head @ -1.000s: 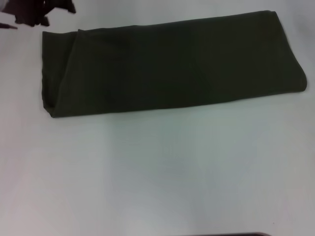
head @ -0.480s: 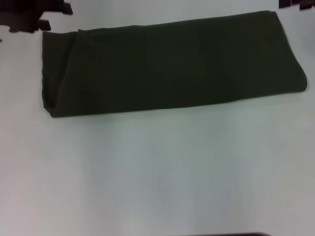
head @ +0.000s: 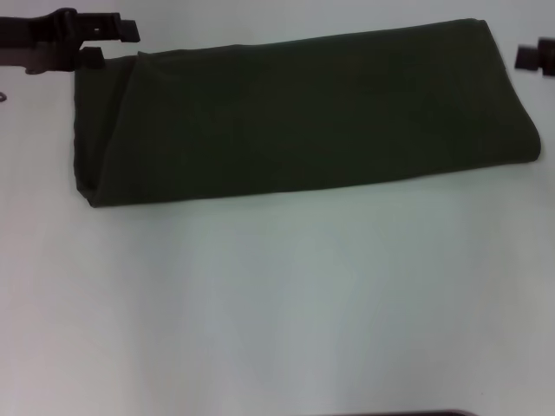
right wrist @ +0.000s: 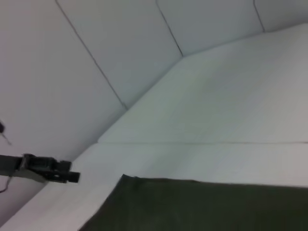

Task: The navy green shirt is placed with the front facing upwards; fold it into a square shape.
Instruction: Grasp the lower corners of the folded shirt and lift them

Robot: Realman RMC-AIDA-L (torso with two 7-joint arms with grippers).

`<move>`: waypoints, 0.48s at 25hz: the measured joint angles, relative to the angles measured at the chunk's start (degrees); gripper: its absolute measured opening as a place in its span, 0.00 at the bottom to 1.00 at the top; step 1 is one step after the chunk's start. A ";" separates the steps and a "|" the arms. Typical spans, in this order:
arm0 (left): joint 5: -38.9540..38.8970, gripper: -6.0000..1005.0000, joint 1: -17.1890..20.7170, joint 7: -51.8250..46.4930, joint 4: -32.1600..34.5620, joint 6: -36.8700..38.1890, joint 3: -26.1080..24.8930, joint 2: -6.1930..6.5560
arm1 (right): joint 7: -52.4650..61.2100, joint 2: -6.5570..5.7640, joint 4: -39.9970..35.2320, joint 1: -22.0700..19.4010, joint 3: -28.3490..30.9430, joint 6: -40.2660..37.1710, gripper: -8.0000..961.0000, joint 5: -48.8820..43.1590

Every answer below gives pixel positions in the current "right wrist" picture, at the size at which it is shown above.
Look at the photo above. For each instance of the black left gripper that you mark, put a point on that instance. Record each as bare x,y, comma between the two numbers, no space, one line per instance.
14,167

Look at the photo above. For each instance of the dark green printed t-shirt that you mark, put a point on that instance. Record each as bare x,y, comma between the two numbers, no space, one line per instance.
192,207

